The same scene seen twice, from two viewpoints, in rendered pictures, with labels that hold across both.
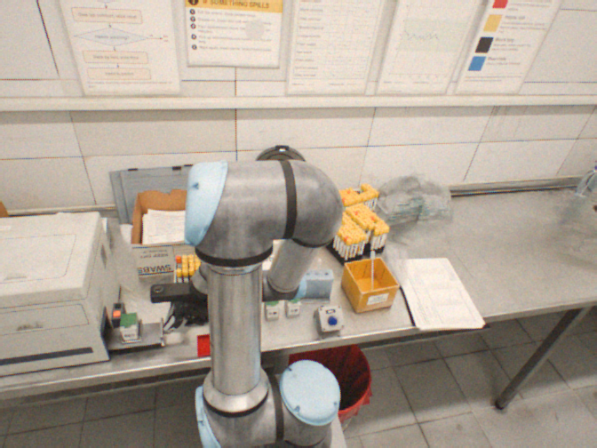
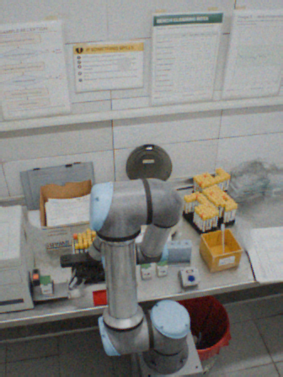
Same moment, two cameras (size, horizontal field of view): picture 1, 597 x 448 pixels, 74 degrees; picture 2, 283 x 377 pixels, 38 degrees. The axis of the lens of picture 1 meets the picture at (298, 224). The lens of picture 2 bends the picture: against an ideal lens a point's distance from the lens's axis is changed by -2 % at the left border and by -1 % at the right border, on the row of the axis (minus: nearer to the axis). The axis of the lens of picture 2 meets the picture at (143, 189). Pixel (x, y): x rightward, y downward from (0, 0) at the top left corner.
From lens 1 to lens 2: 0.46 m
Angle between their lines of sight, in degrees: 5
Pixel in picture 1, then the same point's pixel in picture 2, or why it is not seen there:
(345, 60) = (194, 77)
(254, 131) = (126, 134)
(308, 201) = (159, 204)
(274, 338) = (148, 292)
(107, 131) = (18, 142)
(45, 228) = not seen: outside the picture
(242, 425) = (127, 337)
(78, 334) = (15, 289)
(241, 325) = (124, 276)
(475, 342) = not seen: outside the picture
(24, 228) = not seen: outside the picture
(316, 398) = (173, 321)
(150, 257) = (54, 235)
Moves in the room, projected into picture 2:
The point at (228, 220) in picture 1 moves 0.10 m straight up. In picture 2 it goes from (114, 216) to (113, 183)
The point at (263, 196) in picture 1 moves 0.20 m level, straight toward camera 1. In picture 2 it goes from (133, 203) to (133, 268)
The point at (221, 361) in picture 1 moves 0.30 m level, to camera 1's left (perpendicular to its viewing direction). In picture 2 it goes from (114, 298) to (7, 287)
